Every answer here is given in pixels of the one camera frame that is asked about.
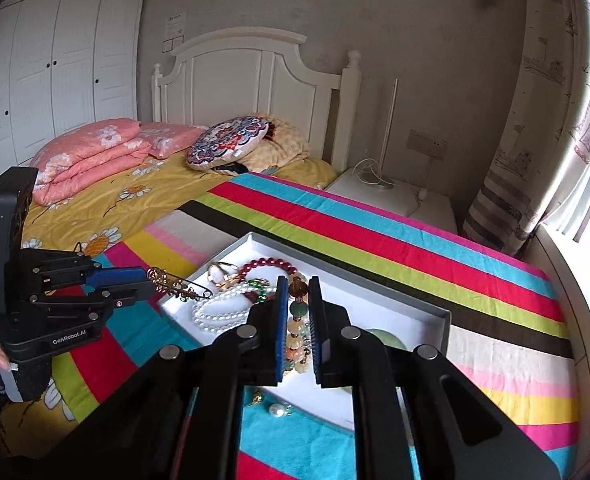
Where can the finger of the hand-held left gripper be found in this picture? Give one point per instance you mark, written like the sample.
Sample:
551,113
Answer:
120,276
125,295

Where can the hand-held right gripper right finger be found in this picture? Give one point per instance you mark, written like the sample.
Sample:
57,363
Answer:
316,330

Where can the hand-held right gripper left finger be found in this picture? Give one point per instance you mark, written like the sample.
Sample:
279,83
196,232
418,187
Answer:
281,330

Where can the green gem brooch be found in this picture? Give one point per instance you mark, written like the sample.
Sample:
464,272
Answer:
259,288

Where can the gold pin brooch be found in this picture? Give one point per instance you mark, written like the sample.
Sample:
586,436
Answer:
175,285

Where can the grey shallow cardboard box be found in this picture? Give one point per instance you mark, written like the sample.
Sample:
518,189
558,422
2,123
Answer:
375,317

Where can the green jade bangle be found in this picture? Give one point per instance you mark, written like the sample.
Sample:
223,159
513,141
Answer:
385,337

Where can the yellow floral bedsheet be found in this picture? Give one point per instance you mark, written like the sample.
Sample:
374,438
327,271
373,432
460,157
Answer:
165,195

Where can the striped colourful cloth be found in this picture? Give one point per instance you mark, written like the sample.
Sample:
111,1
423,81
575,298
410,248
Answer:
375,240

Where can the pink floral folded quilt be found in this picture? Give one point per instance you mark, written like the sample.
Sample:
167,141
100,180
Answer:
90,160

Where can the pink floral pillow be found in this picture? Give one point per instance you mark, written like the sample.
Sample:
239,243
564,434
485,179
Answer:
170,137

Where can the white nightstand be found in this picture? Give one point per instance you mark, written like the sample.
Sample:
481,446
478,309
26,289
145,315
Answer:
400,200

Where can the round patterned cushion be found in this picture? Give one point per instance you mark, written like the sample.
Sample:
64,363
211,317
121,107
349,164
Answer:
225,142

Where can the tan quilted blanket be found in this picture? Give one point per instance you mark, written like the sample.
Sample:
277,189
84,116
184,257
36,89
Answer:
285,145

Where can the white wardrobe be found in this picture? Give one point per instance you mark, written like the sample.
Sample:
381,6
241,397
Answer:
75,60

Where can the white floor lamp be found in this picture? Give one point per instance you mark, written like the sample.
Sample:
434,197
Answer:
390,120

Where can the white bed headboard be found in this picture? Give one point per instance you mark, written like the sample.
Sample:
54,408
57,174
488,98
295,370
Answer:
235,85

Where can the white windowsill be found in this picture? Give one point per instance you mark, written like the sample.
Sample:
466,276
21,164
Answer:
575,300

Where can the printed beige curtain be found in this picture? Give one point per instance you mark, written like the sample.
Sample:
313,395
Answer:
550,110

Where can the beige wall socket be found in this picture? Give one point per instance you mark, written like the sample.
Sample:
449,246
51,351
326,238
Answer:
425,142

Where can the white wall sticker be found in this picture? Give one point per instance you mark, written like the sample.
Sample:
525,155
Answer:
175,27

